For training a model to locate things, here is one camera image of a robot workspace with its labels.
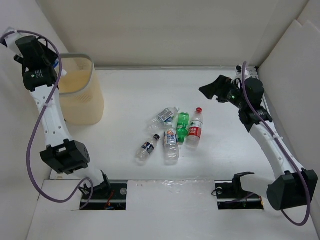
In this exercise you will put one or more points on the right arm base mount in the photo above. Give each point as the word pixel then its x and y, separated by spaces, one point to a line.
pixel 231 196

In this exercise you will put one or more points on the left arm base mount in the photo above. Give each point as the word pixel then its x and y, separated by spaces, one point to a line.
pixel 114 200

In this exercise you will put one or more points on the beige bin with grey rim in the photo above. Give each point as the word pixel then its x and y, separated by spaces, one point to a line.
pixel 81 96

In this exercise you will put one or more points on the crushed clear water bottle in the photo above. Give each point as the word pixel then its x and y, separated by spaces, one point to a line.
pixel 159 122

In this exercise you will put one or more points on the green soda bottle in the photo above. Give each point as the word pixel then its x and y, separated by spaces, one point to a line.
pixel 182 127

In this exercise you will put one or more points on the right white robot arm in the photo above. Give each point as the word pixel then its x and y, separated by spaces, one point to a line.
pixel 293 185

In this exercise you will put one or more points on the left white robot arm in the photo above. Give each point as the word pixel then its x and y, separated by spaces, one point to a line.
pixel 63 154

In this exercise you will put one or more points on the red label red cap bottle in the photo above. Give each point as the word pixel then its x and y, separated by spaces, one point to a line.
pixel 195 129

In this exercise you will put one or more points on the black cap small bottle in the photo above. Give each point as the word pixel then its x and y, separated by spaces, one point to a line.
pixel 144 152

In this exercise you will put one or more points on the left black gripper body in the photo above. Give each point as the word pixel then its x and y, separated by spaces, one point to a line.
pixel 49 57

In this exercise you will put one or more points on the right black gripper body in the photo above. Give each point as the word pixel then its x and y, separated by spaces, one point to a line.
pixel 233 96

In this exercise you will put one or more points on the aluminium frame rail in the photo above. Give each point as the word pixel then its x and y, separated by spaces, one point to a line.
pixel 134 95

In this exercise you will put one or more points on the orange blue label clear bottle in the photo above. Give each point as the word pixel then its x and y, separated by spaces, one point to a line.
pixel 170 144

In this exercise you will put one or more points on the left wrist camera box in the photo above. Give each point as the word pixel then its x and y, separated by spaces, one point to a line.
pixel 10 40

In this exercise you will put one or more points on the blue label water bottle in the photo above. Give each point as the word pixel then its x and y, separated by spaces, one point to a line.
pixel 56 67

